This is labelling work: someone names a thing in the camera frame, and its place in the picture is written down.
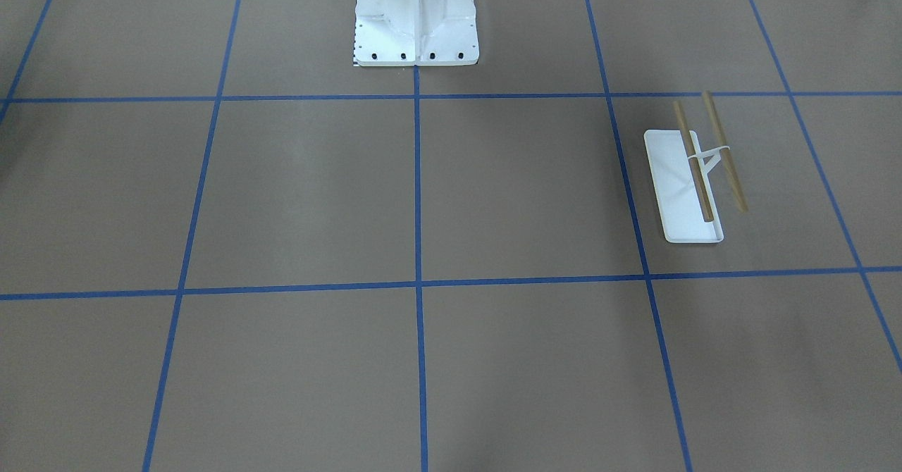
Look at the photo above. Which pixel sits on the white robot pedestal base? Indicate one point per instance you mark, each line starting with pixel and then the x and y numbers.
pixel 407 33

